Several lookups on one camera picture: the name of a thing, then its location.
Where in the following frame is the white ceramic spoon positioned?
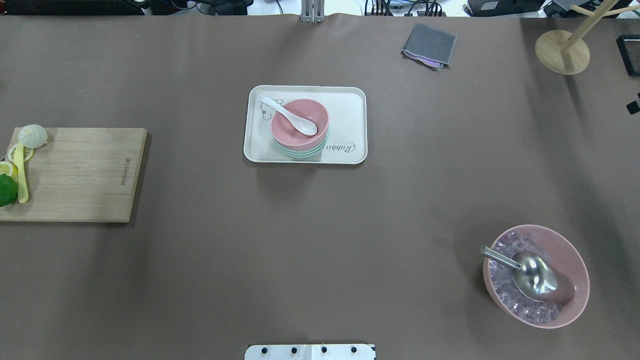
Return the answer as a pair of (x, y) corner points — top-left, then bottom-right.
(260, 96), (318, 136)

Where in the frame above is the small pink bowl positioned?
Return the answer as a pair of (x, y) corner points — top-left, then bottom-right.
(270, 98), (330, 153)

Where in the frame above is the green bowl stack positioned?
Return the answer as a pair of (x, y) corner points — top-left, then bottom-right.
(270, 134), (329, 158)

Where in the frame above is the large pink ice bowl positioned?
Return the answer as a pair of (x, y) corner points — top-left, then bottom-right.
(482, 224), (590, 330)

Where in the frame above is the cream serving tray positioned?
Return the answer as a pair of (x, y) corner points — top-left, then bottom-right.
(243, 85), (368, 166)

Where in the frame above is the grey folded cloth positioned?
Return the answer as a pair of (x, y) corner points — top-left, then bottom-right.
(401, 23), (458, 71)

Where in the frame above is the metal ice scoop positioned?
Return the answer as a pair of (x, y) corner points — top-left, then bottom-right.
(478, 245), (576, 305)

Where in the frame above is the wooden cutting board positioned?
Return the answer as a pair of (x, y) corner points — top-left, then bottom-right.
(0, 127), (147, 223)

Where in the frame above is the white steamed bun toy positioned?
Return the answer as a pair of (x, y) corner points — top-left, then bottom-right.
(18, 124), (49, 149)

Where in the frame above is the upper lemon slice toy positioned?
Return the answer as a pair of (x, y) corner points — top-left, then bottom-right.
(6, 144), (35, 163)

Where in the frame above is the lemon slice toy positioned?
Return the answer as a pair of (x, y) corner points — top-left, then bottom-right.
(0, 161), (19, 181)
(6, 144), (35, 163)

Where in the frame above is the green lime toy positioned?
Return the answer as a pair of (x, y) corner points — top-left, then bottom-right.
(0, 174), (19, 207)

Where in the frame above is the lower lemon slice toy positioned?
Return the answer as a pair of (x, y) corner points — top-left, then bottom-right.
(0, 161), (19, 181)

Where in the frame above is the aluminium frame post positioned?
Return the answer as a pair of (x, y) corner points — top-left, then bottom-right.
(301, 0), (326, 24)

